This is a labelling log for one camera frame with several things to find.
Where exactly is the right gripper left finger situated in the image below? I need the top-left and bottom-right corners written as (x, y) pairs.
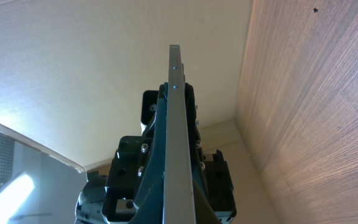
top-left (132, 83), bottom-right (167, 224)

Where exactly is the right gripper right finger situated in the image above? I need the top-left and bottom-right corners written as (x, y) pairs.
top-left (185, 83), bottom-right (221, 224)

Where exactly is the teal Galaxy smartphone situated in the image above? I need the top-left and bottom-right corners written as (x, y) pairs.
top-left (163, 45), bottom-right (196, 224)

